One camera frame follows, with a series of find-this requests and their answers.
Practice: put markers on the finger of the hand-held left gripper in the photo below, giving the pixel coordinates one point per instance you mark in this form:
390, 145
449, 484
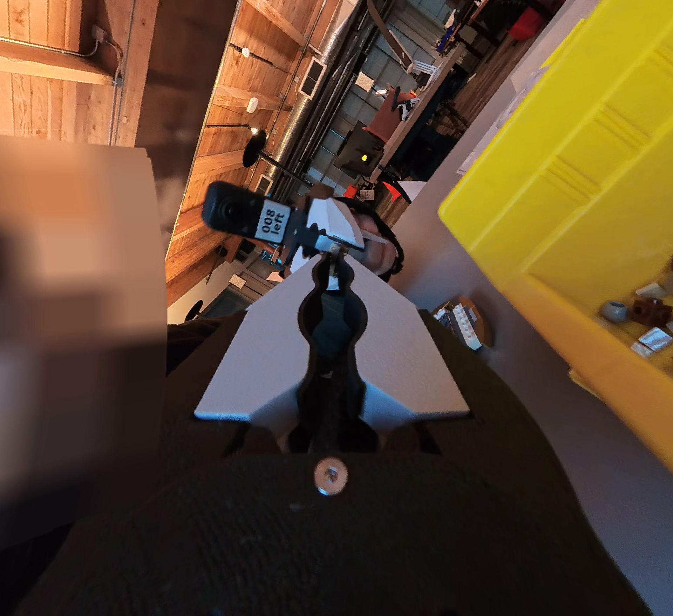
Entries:
305, 258
336, 221

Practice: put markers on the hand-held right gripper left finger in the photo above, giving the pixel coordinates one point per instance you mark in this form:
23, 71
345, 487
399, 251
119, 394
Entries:
263, 353

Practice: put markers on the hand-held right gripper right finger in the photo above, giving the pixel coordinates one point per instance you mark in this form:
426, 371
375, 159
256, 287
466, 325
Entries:
399, 353

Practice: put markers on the small white toy piece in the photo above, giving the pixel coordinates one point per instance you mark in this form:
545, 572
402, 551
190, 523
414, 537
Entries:
333, 282

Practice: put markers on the round toy pot build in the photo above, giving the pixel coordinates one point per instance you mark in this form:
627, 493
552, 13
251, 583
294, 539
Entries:
462, 321

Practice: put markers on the yellow plastic bin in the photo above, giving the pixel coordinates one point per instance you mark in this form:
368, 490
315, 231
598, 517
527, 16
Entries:
578, 153

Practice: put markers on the pile of toy bricks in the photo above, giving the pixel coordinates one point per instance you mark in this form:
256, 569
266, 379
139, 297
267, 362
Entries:
649, 311

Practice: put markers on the grey desk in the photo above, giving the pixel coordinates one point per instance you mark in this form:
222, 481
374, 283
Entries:
526, 416

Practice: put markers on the person's left hand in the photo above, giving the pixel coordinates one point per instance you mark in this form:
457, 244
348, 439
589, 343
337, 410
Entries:
376, 253

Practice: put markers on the black pendant lamp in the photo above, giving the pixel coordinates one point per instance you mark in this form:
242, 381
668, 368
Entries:
255, 150

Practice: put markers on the long grey work table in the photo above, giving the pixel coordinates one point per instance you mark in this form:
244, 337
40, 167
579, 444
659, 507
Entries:
420, 111

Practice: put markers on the silver ventilation duct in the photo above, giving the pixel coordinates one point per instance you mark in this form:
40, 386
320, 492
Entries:
315, 74

